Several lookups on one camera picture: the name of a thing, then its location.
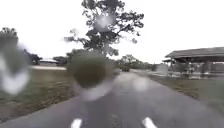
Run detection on distant tree line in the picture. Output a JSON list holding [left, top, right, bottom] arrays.
[[113, 53, 158, 72]]

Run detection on tall spreading tree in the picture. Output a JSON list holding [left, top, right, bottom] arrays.
[[63, 0, 146, 58]]

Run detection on grey asphalt path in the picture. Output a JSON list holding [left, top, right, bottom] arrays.
[[0, 71, 224, 128]]

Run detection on small pale-roofed building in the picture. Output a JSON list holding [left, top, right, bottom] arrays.
[[39, 58, 60, 66]]

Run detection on pale cross road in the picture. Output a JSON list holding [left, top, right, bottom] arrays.
[[30, 65, 68, 71]]

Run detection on robot's own part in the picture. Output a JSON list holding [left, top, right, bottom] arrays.
[[70, 118, 83, 128], [142, 116, 158, 128]]

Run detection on grass verge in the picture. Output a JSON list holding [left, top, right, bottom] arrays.
[[0, 68, 81, 124], [146, 73, 224, 114]]

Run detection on dark bushes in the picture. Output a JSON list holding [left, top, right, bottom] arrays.
[[21, 48, 44, 66]]

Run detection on long low open shelter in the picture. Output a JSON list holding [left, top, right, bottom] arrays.
[[161, 46, 224, 80]]

